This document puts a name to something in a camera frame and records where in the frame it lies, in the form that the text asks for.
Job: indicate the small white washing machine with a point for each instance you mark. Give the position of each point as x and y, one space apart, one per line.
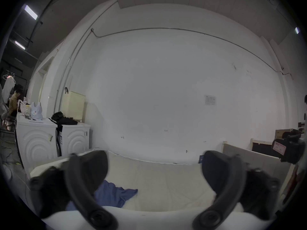
75 138

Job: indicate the white paper notice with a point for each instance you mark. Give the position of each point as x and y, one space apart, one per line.
209 100

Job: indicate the large white washing machine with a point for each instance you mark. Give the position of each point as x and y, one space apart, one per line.
36 140

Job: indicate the dark blue shirt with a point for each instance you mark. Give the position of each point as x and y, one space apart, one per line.
112 195

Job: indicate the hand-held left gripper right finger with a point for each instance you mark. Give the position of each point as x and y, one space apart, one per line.
227 176

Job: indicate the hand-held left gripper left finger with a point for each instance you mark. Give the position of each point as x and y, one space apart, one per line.
79 176

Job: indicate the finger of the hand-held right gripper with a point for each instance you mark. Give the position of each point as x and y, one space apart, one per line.
291 147

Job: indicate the hanging white garment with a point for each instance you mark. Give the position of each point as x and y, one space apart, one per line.
7 87

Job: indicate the cream cabinet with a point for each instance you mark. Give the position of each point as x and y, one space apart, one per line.
75 105

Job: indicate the brown carton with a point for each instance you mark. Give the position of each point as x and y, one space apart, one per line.
280 134

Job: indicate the black board with white frame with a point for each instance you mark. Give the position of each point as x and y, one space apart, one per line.
262 148

